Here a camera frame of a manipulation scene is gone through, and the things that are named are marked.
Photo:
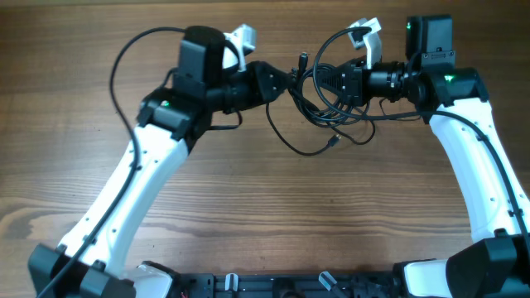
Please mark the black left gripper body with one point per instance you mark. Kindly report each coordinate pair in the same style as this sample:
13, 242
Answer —
237, 92

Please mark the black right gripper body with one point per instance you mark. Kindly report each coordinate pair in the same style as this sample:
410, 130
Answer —
386, 80

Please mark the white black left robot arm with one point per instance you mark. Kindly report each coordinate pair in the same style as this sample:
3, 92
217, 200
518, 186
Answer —
212, 75

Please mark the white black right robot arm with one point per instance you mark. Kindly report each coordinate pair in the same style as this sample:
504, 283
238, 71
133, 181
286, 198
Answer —
455, 104

